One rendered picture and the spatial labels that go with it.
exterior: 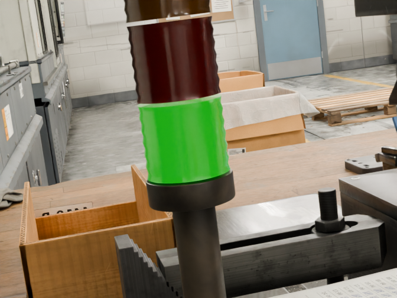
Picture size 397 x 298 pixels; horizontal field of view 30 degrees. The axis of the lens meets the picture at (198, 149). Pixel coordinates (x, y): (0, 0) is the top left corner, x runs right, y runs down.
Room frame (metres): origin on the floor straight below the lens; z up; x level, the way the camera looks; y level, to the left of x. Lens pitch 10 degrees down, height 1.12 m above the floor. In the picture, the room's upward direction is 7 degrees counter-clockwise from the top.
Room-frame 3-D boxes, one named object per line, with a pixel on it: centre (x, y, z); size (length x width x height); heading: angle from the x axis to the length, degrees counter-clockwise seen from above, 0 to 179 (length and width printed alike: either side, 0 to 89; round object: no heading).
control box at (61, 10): (7.92, 1.32, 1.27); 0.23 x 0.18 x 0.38; 97
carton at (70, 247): (0.67, 0.11, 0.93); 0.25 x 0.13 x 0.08; 11
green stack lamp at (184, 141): (0.33, 0.01, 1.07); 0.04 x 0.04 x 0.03
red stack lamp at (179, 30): (0.33, 0.01, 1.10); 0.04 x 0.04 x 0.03
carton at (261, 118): (4.27, -0.33, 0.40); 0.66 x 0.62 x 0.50; 8
